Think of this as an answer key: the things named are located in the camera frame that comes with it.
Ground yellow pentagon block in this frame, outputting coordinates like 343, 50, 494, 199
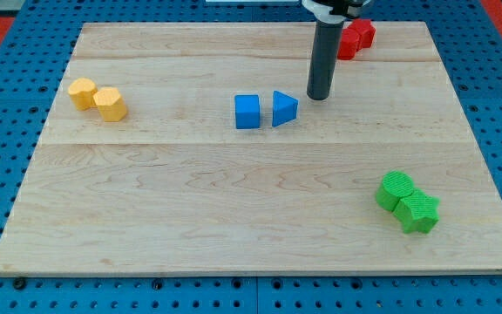
93, 87, 128, 122

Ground blue cube block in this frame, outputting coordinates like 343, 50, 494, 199
234, 95, 261, 129

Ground blue triangle block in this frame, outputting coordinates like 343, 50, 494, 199
272, 91, 299, 127

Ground light wooden board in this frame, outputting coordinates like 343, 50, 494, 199
0, 22, 502, 277

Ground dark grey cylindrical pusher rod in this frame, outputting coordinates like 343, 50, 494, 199
307, 20, 344, 100

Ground green cylinder block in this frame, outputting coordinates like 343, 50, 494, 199
375, 171, 414, 212

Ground red block front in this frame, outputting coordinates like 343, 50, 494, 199
337, 28, 361, 60

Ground red block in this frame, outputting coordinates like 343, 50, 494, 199
348, 18, 376, 50
337, 28, 361, 60

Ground red block rear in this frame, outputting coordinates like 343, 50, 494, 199
348, 18, 376, 50

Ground green star block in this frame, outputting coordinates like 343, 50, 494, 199
393, 188, 440, 234

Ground yellow heart block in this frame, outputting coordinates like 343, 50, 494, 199
68, 78, 98, 111

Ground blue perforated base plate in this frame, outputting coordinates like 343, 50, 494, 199
0, 0, 502, 313

